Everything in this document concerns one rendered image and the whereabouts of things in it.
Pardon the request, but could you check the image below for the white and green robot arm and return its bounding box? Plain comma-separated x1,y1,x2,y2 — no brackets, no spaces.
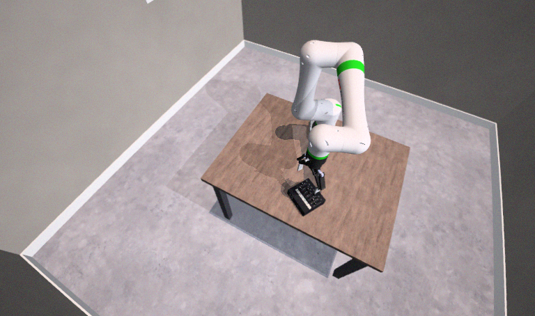
291,40,371,166

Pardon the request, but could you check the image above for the black lighting desk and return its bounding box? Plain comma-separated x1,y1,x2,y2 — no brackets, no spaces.
287,178,326,216

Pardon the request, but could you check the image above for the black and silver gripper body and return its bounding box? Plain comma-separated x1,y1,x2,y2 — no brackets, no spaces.
306,161,321,173

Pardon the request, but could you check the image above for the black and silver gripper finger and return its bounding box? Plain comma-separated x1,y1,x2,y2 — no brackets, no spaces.
311,168,325,193
297,153,307,171

